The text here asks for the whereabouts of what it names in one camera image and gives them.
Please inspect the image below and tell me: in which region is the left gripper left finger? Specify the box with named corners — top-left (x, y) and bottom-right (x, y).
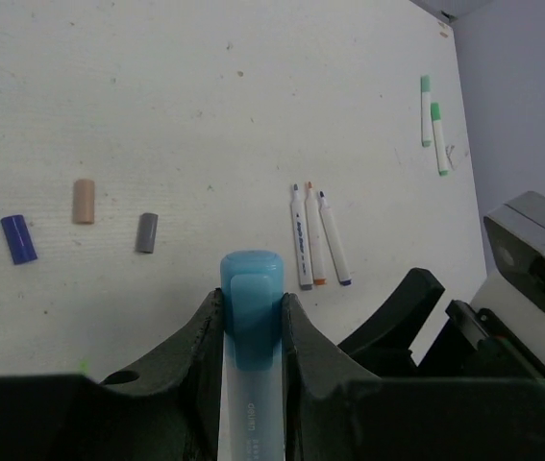
top-left (0, 290), bottom-right (224, 460)

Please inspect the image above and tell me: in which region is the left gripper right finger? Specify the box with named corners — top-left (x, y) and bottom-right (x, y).
top-left (282, 294), bottom-right (545, 460)

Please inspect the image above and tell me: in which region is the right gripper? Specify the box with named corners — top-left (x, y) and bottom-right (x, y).
top-left (338, 268), bottom-right (545, 384)

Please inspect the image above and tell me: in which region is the light blue highlighter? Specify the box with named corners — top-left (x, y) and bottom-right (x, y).
top-left (220, 250), bottom-right (285, 460)

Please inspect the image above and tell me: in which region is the peach capped marker pen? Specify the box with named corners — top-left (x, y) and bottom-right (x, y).
top-left (306, 182), bottom-right (327, 286)

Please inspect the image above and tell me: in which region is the purple capped marker pen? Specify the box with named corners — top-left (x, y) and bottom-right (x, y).
top-left (319, 191), bottom-right (352, 286)

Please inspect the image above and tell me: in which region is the grey pen cap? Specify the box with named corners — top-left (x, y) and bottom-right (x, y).
top-left (135, 212), bottom-right (159, 254)

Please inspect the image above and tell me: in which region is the purple pen cap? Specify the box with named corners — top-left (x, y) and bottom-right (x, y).
top-left (0, 214), bottom-right (37, 265)

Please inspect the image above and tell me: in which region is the peach pen cap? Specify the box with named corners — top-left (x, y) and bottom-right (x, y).
top-left (72, 179), bottom-right (95, 225)

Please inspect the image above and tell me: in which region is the green capped marker right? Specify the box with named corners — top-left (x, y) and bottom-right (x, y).
top-left (431, 103), bottom-right (449, 176)

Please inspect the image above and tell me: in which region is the green capped marker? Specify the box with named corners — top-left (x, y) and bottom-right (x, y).
top-left (431, 103), bottom-right (449, 176)
top-left (420, 75), bottom-right (434, 148)

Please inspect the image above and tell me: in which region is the green capped marker left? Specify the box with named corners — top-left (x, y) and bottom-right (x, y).
top-left (420, 75), bottom-right (434, 148)

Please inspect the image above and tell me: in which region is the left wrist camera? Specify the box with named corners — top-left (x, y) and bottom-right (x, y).
top-left (471, 191), bottom-right (545, 366)

